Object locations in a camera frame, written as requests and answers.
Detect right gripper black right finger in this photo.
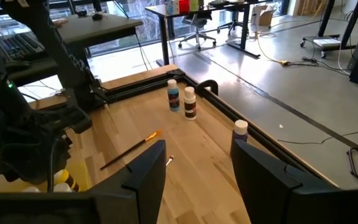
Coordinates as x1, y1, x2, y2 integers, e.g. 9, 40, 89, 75
231, 139, 358, 224

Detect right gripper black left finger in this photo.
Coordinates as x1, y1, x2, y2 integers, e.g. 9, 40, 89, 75
0, 139, 167, 224

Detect orange paint bottle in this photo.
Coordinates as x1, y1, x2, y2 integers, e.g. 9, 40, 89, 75
53, 169, 81, 193

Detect blue-grey paint bottle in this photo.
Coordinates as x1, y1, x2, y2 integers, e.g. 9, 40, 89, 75
167, 78, 181, 112

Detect brown striped paint bottle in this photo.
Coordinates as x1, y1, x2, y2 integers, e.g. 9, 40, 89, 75
183, 86, 198, 121

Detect dark brown paint bottle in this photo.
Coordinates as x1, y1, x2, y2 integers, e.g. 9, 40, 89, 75
230, 119, 249, 150

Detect yellow translucent plastic bin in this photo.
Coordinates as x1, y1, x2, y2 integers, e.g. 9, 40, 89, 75
0, 152, 93, 194

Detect black backlit keyboard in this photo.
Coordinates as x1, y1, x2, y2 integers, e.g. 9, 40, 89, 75
0, 32, 47, 62

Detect black wheeled stand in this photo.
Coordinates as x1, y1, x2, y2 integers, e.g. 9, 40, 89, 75
300, 0, 358, 59

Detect brown cardboard box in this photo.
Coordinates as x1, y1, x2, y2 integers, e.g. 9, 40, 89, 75
253, 4, 276, 27

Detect grey office chair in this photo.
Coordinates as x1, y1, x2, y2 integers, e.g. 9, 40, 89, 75
178, 12, 218, 52
218, 7, 250, 38

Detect small white blue box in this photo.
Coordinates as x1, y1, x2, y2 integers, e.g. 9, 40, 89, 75
165, 0, 180, 16

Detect small red box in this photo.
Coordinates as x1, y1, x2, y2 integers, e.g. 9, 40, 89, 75
178, 0, 191, 14

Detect black fan power cable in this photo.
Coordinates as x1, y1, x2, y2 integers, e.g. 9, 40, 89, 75
277, 126, 358, 146

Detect black floor cables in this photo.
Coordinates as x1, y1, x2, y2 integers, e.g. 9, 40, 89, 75
286, 55, 351, 77

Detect black frame clamp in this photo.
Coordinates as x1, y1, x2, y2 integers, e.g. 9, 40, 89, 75
195, 79, 219, 97

